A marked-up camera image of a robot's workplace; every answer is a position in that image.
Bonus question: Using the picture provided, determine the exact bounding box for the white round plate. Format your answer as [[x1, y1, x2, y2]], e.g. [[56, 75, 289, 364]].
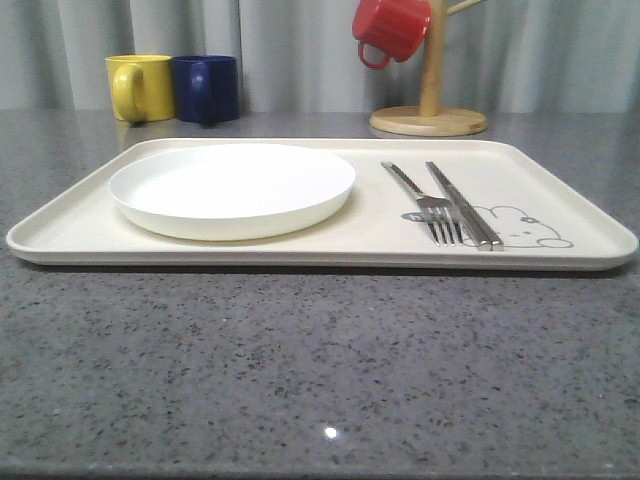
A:
[[108, 143, 356, 241]]

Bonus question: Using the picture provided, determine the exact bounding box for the silver chopstick pair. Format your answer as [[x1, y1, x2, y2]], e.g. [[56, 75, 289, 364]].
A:
[[425, 161, 504, 251]]

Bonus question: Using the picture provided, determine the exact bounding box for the yellow mug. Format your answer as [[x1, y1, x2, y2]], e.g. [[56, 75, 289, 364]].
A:
[[106, 54, 175, 123]]

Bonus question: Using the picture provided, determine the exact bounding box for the red mug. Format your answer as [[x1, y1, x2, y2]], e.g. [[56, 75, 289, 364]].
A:
[[352, 0, 432, 70]]

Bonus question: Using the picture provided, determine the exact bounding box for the wooden mug tree stand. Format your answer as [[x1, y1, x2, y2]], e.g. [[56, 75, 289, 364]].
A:
[[369, 1, 488, 137]]

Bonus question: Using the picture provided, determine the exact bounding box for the beige rabbit serving tray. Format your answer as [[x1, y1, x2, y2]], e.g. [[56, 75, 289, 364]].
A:
[[6, 138, 638, 271]]

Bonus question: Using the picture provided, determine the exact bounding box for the dark blue mug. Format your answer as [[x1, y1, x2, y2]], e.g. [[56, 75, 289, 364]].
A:
[[170, 55, 240, 123]]

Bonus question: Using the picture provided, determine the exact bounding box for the grey curtain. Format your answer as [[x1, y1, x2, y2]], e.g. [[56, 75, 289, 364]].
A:
[[1, 1, 639, 113]]

